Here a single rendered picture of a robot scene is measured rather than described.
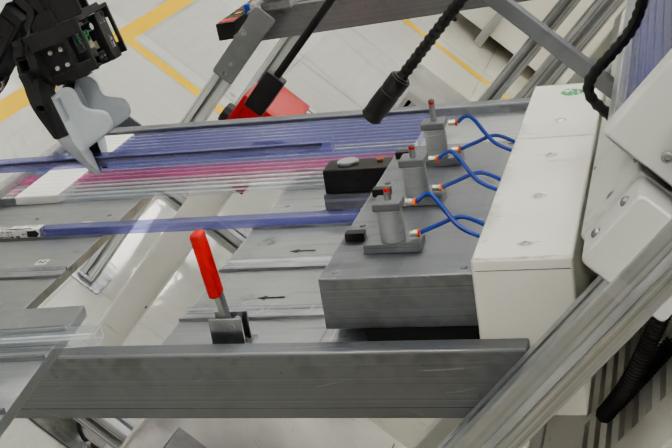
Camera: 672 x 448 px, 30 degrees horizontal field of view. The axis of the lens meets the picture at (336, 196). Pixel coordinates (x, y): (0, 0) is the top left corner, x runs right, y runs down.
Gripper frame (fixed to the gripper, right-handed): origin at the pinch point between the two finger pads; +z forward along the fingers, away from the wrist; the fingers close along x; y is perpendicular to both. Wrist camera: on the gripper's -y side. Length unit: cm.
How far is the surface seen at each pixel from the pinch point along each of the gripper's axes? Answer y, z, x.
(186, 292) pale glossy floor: -77, 62, 140
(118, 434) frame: -47, 52, 49
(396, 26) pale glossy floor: -78, 59, 396
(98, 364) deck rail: 4.7, 13.3, -21.1
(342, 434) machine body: -7, 57, 41
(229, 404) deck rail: 14.7, 20.0, -21.2
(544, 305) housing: 43, 19, -19
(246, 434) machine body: -13, 47, 28
